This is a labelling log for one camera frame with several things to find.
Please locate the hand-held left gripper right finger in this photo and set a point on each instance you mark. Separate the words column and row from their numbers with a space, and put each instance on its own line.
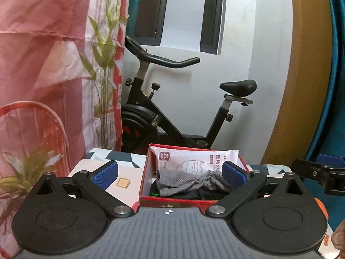
column 235, row 176

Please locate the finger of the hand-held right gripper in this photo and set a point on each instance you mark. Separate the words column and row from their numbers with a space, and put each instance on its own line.
column 331, row 158
column 310, row 168

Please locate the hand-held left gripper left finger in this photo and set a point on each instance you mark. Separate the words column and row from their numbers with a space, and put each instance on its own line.
column 103, row 174

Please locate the black cloth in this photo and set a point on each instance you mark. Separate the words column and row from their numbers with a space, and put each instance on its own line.
column 199, row 195

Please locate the red cardboard box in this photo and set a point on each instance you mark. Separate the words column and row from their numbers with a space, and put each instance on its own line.
column 147, row 172

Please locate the grey sock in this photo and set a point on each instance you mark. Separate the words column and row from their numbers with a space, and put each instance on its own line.
column 183, row 183

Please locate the white face mask packet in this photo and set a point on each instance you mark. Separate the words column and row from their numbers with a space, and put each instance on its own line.
column 183, row 159

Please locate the green fabric ball with tassel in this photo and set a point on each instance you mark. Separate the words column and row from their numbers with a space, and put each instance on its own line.
column 155, row 194

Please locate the printed tablecloth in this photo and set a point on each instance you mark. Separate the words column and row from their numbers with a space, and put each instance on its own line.
column 126, row 167

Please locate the orange fruit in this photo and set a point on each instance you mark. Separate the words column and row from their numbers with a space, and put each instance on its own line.
column 321, row 207

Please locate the black exercise bike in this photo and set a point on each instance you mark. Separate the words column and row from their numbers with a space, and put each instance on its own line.
column 151, row 113

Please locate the blue door panel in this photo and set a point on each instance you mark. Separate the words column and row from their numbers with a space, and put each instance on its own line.
column 337, row 72

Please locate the brown wooden board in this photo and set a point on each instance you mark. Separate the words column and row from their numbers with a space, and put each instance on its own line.
column 302, row 72

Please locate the pink printed backdrop cloth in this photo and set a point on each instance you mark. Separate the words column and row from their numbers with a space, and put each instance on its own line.
column 40, row 59

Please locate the white paper sheet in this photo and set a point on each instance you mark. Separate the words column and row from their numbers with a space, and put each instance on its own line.
column 183, row 21

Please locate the dark framed window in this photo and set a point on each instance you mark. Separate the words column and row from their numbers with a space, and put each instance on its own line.
column 151, row 10

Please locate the teal window curtain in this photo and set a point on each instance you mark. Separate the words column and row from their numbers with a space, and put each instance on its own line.
column 132, row 5

